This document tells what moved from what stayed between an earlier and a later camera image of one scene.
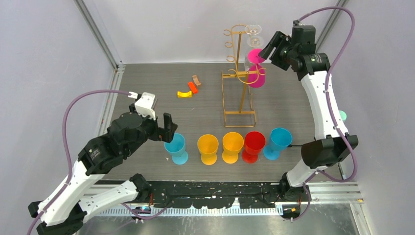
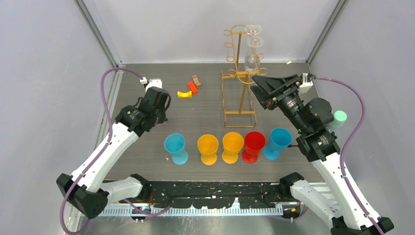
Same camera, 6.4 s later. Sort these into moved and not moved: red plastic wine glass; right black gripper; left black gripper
Moved: left black gripper; right black gripper
Not moved: red plastic wine glass
